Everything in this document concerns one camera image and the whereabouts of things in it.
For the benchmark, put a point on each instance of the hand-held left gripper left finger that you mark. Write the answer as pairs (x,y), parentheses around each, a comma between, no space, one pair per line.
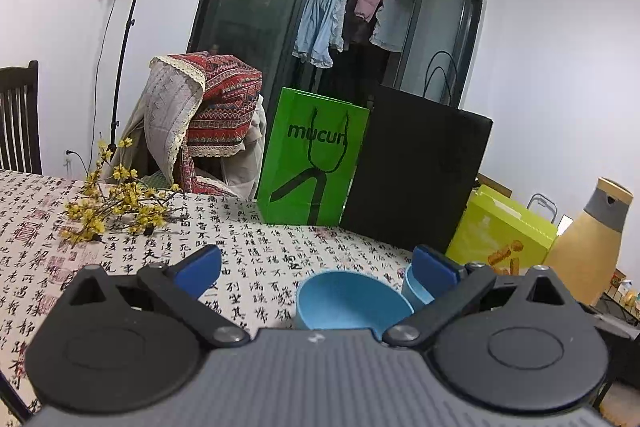
(200,264)

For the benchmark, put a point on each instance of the yellow-green snack box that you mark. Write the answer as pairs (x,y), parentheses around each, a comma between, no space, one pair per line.
(495,222)

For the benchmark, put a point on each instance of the green paper bag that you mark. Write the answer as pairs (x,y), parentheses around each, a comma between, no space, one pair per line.
(280,147)

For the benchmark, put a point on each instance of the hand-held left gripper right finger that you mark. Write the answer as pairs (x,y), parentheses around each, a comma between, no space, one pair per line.
(435,272)

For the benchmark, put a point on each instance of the yellow thermos jug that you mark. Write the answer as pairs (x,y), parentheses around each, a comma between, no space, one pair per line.
(585,257)

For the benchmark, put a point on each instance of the yellow flower branch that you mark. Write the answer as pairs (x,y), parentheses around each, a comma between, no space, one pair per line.
(125,202)

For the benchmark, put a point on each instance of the dark sliding glass door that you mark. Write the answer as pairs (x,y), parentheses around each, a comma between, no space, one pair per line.
(250,7)

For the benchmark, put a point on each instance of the black paper bag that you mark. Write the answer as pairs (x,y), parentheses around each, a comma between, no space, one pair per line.
(410,167)

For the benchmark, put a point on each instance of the hanging white garment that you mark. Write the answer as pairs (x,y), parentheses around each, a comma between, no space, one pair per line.
(395,22)

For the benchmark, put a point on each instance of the grey knit throw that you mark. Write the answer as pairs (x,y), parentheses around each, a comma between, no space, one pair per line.
(170,107)

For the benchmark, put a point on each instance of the dark wooden chair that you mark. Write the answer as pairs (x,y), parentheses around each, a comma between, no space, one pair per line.
(20,117)

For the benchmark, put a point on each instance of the calligraphy printed tablecloth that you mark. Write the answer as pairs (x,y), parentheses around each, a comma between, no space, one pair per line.
(225,232)

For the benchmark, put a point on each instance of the hanging light blue shirt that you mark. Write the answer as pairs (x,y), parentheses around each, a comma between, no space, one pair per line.
(320,22)

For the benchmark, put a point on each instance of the blue bowl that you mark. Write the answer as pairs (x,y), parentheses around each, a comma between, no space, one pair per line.
(345,302)
(412,292)

